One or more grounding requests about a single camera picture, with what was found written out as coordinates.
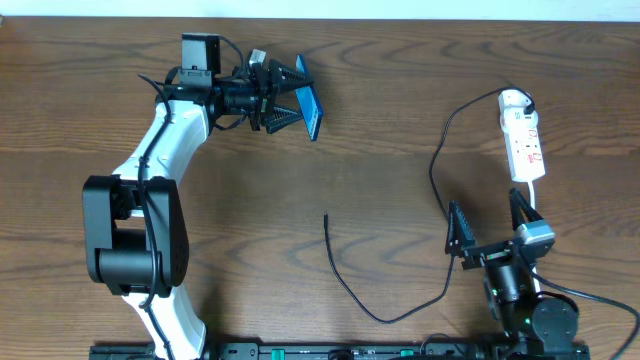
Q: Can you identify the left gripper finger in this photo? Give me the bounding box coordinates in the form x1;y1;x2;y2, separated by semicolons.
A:
264;106;303;134
268;59;314;95

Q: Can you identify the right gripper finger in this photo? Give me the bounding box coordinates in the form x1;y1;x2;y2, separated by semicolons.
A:
509;188;543;231
445;201;476;256

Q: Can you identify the blue screen Samsung smartphone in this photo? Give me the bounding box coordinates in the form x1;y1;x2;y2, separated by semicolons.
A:
295;84;324;142

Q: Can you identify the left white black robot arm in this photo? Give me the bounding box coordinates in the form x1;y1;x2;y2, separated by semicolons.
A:
82;33;320;359

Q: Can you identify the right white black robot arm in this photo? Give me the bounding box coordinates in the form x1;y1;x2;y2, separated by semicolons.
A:
445;189;579;359

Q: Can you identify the white power strip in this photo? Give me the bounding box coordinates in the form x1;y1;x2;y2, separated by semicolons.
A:
500;107;546;183

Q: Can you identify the white power strip cord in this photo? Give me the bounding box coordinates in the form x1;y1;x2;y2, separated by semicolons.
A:
526;180;544;296

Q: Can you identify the white USB wall charger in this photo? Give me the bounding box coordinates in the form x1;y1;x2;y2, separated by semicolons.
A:
498;88;535;115

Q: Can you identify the left black camera cable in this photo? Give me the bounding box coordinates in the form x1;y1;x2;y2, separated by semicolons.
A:
134;35;251;360

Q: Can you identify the black camera cable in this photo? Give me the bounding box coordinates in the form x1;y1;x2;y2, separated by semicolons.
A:
134;35;251;360
514;249;640;360

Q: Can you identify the black USB charging cable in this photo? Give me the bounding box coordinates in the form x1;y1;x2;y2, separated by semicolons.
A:
323;86;537;325

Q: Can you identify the right black camera cable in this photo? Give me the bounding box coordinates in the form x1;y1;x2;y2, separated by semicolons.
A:
514;249;640;360

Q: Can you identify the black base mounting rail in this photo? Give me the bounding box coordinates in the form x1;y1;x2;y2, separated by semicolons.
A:
88;339;591;360

